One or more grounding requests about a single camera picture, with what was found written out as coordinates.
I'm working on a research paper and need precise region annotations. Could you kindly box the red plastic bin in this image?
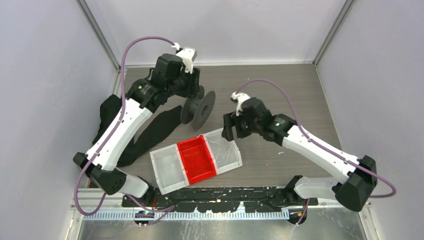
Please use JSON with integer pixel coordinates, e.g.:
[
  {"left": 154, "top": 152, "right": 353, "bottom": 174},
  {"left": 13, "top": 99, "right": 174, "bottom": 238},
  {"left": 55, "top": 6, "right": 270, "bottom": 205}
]
[{"left": 177, "top": 135, "right": 217, "bottom": 185}]

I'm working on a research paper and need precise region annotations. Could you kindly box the left clear plastic bin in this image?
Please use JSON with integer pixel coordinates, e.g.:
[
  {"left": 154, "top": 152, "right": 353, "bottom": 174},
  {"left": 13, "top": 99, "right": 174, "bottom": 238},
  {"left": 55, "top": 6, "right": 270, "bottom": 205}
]
[{"left": 150, "top": 144, "right": 190, "bottom": 195}]

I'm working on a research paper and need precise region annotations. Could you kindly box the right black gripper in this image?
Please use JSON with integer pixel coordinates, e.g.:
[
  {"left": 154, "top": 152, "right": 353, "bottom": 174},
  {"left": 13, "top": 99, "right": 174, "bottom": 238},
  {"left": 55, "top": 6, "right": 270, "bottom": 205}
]
[{"left": 222, "top": 109, "right": 261, "bottom": 141}]

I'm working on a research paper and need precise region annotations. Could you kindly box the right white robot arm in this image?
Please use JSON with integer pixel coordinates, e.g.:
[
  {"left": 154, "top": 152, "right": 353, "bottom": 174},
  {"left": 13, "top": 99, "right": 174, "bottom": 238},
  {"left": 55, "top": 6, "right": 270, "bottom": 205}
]
[{"left": 221, "top": 92, "right": 378, "bottom": 212}]

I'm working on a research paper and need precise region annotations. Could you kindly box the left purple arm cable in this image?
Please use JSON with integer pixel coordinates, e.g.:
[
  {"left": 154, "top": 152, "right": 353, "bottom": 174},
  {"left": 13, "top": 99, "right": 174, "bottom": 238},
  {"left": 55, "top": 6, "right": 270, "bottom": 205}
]
[{"left": 73, "top": 36, "right": 177, "bottom": 227}]

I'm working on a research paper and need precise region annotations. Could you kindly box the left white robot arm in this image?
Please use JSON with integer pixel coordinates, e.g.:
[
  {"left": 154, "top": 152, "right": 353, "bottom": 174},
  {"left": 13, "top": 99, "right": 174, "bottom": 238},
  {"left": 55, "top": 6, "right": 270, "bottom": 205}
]
[{"left": 73, "top": 48, "right": 200, "bottom": 207}]

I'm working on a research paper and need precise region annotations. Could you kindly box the right clear plastic bin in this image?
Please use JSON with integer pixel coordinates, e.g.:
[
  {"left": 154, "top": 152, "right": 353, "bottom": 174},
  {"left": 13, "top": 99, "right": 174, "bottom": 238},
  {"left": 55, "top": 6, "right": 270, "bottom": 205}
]
[{"left": 202, "top": 128, "right": 243, "bottom": 175}]

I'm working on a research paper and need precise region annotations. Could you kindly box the dark grey cable spool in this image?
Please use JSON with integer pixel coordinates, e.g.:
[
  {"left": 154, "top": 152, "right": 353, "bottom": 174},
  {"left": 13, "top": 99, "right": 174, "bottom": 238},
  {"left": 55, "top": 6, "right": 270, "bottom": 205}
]
[{"left": 180, "top": 90, "right": 216, "bottom": 130}]

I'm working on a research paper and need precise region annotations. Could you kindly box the aluminium front rail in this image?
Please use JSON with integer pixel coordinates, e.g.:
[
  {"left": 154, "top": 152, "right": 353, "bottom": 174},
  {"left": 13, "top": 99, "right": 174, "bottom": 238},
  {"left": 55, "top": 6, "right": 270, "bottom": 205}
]
[{"left": 70, "top": 188, "right": 373, "bottom": 222}]

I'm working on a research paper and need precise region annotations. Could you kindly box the black cloth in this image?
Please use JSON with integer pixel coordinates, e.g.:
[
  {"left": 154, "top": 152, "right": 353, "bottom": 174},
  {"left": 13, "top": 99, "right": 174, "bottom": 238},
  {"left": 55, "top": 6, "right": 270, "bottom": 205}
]
[{"left": 92, "top": 94, "right": 183, "bottom": 168}]

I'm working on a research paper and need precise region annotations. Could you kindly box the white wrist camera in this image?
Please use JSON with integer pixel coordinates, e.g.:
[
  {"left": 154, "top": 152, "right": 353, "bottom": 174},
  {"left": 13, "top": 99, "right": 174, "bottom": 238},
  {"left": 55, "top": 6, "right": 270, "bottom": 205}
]
[
  {"left": 172, "top": 42, "right": 197, "bottom": 74},
  {"left": 230, "top": 91, "right": 251, "bottom": 117}
]

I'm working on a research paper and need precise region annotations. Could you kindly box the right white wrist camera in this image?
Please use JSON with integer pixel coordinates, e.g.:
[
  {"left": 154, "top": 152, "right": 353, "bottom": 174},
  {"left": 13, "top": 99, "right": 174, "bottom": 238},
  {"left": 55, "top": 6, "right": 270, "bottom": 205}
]
[{"left": 230, "top": 91, "right": 251, "bottom": 117}]

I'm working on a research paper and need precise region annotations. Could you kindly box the clear plastic bin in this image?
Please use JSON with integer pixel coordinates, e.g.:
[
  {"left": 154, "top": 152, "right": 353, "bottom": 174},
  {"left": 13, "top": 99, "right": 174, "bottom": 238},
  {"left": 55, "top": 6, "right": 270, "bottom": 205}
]
[
  {"left": 150, "top": 144, "right": 190, "bottom": 195},
  {"left": 202, "top": 128, "right": 243, "bottom": 175}
]

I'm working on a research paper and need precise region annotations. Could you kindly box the white cable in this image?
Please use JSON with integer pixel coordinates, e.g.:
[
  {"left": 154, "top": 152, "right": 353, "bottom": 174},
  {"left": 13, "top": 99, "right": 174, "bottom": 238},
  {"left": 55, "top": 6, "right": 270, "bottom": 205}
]
[{"left": 211, "top": 135, "right": 240, "bottom": 164}]

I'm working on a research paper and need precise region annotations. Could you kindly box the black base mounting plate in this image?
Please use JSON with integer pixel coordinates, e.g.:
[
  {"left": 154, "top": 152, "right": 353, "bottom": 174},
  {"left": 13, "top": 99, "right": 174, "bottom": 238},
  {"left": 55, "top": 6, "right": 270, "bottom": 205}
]
[{"left": 137, "top": 186, "right": 306, "bottom": 213}]

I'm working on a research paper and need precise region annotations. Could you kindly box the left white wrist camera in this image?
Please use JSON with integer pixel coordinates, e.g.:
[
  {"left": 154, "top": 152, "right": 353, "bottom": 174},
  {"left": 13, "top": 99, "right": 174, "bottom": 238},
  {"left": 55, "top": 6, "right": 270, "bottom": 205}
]
[{"left": 172, "top": 42, "right": 197, "bottom": 74}]

